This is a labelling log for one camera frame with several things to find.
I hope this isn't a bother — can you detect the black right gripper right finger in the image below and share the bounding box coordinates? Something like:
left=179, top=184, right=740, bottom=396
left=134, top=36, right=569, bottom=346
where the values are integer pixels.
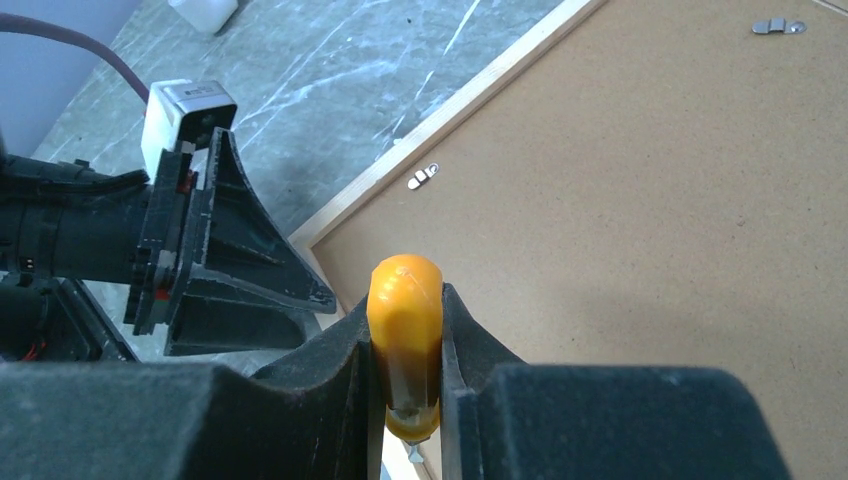
left=440, top=285, right=790, bottom=479

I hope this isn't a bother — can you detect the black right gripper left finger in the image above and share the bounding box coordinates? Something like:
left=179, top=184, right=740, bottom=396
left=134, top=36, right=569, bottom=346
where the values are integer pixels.
left=1, top=305, right=383, bottom=479

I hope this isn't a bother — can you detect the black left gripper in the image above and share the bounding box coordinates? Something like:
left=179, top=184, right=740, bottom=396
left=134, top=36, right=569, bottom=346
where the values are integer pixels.
left=123, top=127, right=337, bottom=357

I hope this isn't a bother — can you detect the yellow handled screwdriver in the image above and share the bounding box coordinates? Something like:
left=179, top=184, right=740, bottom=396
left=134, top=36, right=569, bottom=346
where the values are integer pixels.
left=366, top=254, right=444, bottom=463

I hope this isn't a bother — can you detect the wooden picture frame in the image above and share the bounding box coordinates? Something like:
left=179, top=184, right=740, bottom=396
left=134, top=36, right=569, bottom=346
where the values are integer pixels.
left=314, top=1, right=847, bottom=479

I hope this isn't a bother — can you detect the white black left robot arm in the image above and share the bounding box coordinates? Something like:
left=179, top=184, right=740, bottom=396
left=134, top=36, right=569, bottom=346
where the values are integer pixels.
left=1, top=128, right=336, bottom=356

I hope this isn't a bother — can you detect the white PVC pipe stand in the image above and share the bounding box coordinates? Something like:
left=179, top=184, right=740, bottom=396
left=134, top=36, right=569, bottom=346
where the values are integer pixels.
left=167, top=0, right=239, bottom=34

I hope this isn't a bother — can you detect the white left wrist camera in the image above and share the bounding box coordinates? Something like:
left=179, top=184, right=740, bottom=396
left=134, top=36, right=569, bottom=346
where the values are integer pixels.
left=140, top=79, right=238, bottom=179

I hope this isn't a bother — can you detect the silver frame retaining clip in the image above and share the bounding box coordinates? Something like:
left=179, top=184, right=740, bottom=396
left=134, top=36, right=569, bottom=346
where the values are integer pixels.
left=407, top=163, right=440, bottom=191

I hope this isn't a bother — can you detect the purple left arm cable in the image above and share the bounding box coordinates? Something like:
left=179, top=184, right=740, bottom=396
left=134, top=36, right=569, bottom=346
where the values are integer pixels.
left=0, top=11, right=152, bottom=106

